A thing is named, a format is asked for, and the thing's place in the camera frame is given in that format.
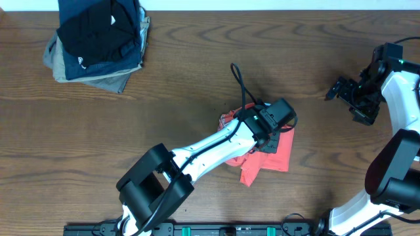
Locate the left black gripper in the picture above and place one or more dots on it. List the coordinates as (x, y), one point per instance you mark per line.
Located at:
(275, 140)

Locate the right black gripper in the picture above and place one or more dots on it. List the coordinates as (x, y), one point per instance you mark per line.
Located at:
(367, 116)

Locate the red orange t-shirt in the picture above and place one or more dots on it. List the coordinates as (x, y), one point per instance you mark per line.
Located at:
(251, 163)

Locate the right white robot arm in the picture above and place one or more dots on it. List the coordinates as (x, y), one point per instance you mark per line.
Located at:
(391, 185)

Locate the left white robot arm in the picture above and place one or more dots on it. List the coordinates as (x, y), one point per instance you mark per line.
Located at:
(161, 180)

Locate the grey khaki folded garment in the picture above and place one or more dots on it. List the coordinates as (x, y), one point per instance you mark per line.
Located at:
(112, 77)

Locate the black folded garment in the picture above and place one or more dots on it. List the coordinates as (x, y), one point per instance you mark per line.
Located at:
(105, 31)

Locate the navy blue folded garment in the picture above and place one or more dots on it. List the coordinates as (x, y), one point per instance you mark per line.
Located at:
(70, 8)

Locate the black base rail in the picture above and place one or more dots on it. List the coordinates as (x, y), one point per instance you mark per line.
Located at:
(169, 229)

